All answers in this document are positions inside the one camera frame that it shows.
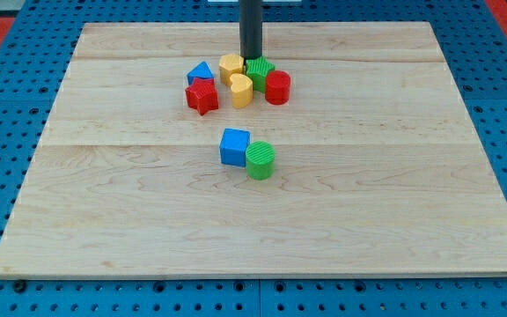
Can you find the green cylinder block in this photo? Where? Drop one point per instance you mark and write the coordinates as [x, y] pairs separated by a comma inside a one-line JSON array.
[[260, 157]]

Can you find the blue cube block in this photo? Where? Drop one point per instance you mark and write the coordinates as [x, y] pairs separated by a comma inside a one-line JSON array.
[[233, 146]]

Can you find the yellow heart block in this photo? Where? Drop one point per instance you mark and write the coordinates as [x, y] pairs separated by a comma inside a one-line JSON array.
[[241, 90]]

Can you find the red cylinder block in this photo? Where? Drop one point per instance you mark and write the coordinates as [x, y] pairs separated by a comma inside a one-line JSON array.
[[277, 91]]

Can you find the red star block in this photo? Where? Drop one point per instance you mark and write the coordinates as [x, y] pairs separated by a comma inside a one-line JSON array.
[[202, 95]]

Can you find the green star block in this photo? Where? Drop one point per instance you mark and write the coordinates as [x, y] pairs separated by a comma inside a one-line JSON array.
[[257, 70]]

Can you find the yellow hexagon block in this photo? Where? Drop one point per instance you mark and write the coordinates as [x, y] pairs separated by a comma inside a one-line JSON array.
[[230, 64]]

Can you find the blue triangle block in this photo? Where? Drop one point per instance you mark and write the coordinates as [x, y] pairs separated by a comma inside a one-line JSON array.
[[201, 70]]

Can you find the light wooden board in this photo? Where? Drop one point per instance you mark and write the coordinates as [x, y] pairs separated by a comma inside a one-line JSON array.
[[379, 172]]

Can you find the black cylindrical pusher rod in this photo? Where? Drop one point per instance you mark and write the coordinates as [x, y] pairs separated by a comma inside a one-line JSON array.
[[250, 28]]

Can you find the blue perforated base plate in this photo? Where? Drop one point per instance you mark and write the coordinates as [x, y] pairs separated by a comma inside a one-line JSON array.
[[34, 57]]

